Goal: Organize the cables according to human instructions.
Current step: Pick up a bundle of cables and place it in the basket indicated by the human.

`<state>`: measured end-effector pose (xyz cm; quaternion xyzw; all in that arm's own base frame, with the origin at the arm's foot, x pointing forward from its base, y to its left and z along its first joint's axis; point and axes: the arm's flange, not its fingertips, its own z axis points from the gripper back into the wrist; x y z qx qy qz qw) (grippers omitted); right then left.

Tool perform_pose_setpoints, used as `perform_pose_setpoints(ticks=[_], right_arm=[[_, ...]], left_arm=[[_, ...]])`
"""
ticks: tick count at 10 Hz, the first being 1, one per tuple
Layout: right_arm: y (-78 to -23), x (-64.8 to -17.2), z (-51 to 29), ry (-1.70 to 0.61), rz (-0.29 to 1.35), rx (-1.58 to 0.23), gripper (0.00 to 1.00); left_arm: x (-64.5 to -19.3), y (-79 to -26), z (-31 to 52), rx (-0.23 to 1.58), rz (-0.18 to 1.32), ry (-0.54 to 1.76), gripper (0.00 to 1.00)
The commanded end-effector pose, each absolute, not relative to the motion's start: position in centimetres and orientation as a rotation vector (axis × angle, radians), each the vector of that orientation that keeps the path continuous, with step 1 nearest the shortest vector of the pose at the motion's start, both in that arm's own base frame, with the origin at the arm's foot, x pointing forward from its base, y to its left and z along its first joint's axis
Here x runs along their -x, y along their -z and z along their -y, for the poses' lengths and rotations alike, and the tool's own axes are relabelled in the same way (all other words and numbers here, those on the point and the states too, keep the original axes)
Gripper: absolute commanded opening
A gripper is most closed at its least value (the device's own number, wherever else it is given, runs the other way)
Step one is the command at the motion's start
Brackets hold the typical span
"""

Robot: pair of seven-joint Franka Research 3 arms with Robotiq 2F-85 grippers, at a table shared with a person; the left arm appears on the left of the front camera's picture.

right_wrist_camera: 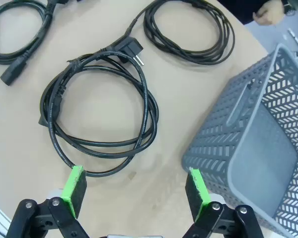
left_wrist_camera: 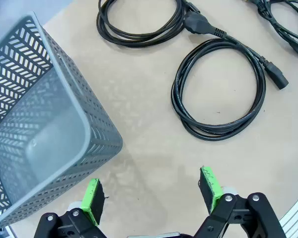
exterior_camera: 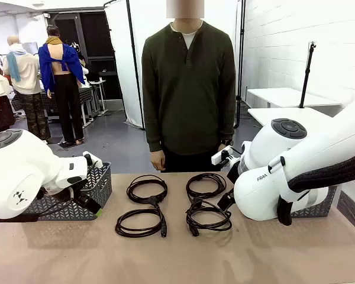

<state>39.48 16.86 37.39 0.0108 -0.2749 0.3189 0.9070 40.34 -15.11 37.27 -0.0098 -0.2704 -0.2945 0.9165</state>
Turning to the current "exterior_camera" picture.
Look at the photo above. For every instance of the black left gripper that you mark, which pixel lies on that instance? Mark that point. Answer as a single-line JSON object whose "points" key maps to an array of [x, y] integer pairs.
{"points": [[78, 187]]}

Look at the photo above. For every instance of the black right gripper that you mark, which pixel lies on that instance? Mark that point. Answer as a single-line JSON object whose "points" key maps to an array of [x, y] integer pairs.
{"points": [[233, 171]]}

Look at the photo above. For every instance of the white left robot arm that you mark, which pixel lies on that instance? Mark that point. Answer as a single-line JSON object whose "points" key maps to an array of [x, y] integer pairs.
{"points": [[17, 165]]}

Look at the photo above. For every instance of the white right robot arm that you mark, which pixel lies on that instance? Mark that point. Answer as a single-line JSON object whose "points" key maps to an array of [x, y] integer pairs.
{"points": [[313, 154]]}

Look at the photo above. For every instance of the person's right forearm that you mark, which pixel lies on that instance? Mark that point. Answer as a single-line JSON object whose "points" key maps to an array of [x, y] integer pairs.
{"points": [[154, 133]]}

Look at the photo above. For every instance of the person's left hand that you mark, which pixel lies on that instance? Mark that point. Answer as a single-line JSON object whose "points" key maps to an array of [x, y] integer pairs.
{"points": [[222, 148]]}

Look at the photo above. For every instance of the person's right hand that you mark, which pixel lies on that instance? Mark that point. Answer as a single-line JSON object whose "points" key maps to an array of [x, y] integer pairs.
{"points": [[158, 161]]}

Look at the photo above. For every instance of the grey plastic lattice basket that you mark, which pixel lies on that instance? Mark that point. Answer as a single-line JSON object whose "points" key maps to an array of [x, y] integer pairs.
{"points": [[322, 204], [100, 183]]}

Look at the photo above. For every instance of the right arm black braided sleeve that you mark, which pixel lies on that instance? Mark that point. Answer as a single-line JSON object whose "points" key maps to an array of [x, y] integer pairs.
{"points": [[328, 174]]}

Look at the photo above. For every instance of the person in green sweater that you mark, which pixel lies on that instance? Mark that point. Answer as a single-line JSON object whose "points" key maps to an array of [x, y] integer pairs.
{"points": [[189, 97]]}

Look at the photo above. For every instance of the background person dark clothes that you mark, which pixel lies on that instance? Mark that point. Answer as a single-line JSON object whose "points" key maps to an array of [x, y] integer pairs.
{"points": [[84, 66]]}

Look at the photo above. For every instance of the mannequin with blue garment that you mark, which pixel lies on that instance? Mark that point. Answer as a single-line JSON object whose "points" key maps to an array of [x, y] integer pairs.
{"points": [[62, 65]]}

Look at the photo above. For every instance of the black light stand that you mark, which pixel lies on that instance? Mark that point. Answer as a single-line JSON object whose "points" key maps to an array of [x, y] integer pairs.
{"points": [[242, 59]]}

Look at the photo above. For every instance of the bald mannequin beige jacket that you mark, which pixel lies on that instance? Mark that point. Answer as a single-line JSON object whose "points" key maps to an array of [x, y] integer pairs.
{"points": [[23, 74]]}

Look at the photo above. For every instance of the computer monitor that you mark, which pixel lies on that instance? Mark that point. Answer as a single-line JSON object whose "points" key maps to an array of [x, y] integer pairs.
{"points": [[31, 48]]}

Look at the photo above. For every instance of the black framed partition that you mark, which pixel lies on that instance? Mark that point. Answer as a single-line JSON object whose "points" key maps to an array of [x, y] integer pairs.
{"points": [[97, 35]]}

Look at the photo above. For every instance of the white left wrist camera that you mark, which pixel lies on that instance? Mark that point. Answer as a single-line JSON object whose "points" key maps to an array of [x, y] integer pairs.
{"points": [[96, 161]]}

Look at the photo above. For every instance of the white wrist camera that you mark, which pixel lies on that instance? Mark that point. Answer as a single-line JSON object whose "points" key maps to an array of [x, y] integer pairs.
{"points": [[96, 161], [217, 158]]}

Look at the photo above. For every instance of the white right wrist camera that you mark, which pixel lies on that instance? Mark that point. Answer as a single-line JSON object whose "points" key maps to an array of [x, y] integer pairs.
{"points": [[217, 158]]}

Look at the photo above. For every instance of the white backdrop screen black frame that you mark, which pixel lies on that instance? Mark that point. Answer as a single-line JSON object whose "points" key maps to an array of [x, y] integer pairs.
{"points": [[118, 59]]}

